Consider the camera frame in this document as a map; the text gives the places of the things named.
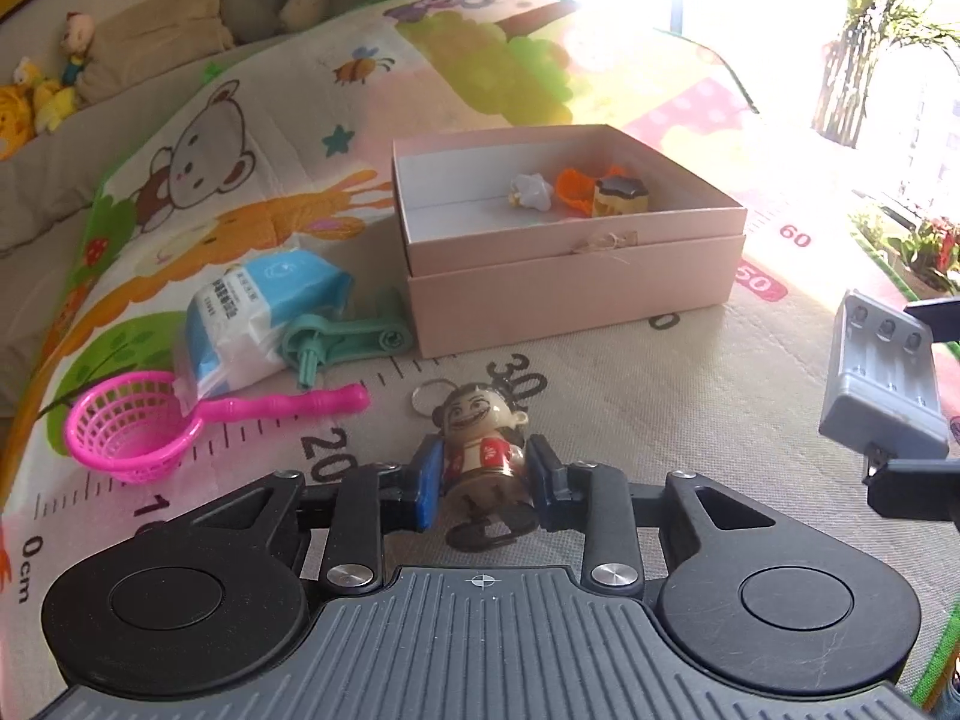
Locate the cartoon boy keychain figure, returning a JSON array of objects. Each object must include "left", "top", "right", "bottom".
[{"left": 412, "top": 379, "right": 537, "bottom": 554}]

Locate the grey battery charger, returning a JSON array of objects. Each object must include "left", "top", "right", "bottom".
[{"left": 818, "top": 291, "right": 950, "bottom": 460}]

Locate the orange plastic mold toy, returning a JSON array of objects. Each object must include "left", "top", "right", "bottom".
[{"left": 553, "top": 167, "right": 599, "bottom": 218}]

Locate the yellow pink stacking toy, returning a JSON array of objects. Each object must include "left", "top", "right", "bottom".
[{"left": 592, "top": 176, "right": 649, "bottom": 218}]

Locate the teal plastic roller toy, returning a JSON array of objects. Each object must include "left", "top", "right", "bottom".
[{"left": 280, "top": 288, "right": 415, "bottom": 392}]

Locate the blue white wipes pack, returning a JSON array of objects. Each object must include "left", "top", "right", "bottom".
[{"left": 174, "top": 249, "right": 353, "bottom": 413}]

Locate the potted red flowers plant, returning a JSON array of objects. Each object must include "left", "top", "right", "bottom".
[{"left": 887, "top": 218, "right": 958, "bottom": 296}]

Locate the colourful cartoon play mat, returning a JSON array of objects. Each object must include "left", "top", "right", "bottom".
[{"left": 2, "top": 0, "right": 958, "bottom": 718}]

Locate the pink plastic net scoop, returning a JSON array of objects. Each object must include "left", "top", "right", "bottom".
[{"left": 64, "top": 371, "right": 371, "bottom": 484}]

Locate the pink cardboard box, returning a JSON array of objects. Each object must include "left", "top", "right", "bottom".
[{"left": 392, "top": 125, "right": 747, "bottom": 358}]

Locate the white small toy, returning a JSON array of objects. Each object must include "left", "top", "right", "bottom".
[{"left": 508, "top": 174, "right": 553, "bottom": 213}]

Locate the yellow duck plush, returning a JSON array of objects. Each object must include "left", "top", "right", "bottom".
[{"left": 13, "top": 57, "right": 80, "bottom": 133}]

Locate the grey neck pillow bear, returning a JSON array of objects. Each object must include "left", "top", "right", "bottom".
[{"left": 220, "top": 0, "right": 329, "bottom": 44}]

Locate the beige pillow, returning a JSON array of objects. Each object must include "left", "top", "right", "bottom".
[{"left": 76, "top": 0, "right": 235, "bottom": 104}]

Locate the yellow tiger plush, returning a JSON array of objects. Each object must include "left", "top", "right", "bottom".
[{"left": 0, "top": 85, "right": 36, "bottom": 161}]

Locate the small doll figure plush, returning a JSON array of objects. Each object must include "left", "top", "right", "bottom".
[{"left": 60, "top": 11, "right": 94, "bottom": 86}]

